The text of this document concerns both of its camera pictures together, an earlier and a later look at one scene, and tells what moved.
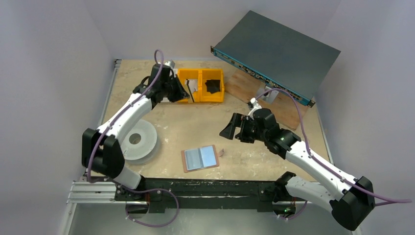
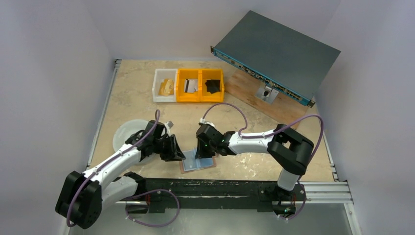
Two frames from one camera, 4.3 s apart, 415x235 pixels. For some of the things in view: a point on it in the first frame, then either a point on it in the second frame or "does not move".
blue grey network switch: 294,64 does not move
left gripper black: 181,93 → 173,153
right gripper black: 244,129 → 203,146
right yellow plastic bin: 208,74 does not move
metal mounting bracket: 269,96 does not move
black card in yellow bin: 213,85 does not move
